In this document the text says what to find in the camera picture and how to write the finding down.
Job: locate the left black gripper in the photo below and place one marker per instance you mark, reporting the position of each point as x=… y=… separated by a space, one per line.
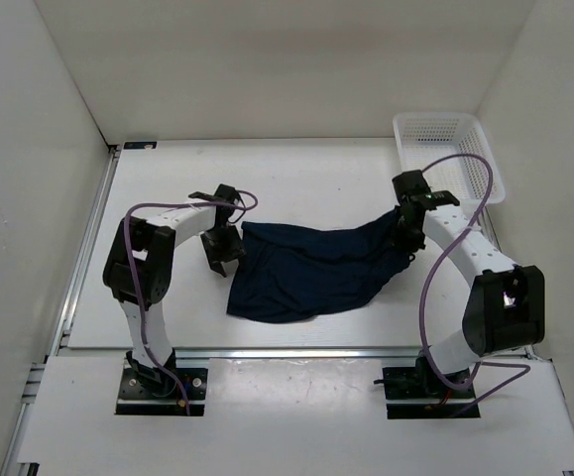
x=234 y=251

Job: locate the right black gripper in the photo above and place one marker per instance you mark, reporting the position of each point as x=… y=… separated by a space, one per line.
x=411 y=245

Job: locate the navy blue shorts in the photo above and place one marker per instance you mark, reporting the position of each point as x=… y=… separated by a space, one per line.
x=294 y=273

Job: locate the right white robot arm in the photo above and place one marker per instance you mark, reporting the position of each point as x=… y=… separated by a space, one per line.
x=461 y=243

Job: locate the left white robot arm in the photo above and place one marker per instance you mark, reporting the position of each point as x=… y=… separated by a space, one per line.
x=138 y=270

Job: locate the white plastic basket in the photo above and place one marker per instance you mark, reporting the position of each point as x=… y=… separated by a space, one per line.
x=423 y=138

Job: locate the blue label sticker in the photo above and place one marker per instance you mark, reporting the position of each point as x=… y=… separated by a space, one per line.
x=140 y=145

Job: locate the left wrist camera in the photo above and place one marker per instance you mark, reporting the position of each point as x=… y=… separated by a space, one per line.
x=227 y=198

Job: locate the aluminium right rail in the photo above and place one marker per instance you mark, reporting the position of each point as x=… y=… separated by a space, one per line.
x=494 y=238

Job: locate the aluminium rail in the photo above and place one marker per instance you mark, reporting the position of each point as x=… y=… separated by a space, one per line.
x=279 y=353
x=494 y=238
x=62 y=322

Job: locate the aluminium front rail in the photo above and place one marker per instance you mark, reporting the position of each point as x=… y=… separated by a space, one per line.
x=279 y=353

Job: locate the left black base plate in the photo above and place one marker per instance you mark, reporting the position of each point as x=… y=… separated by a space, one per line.
x=135 y=399

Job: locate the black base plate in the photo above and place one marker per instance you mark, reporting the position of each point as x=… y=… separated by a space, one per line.
x=409 y=398
x=135 y=399

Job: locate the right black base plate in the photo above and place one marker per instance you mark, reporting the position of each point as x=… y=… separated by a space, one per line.
x=409 y=398

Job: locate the aluminium left rail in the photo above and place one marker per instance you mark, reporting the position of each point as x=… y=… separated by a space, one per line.
x=62 y=322

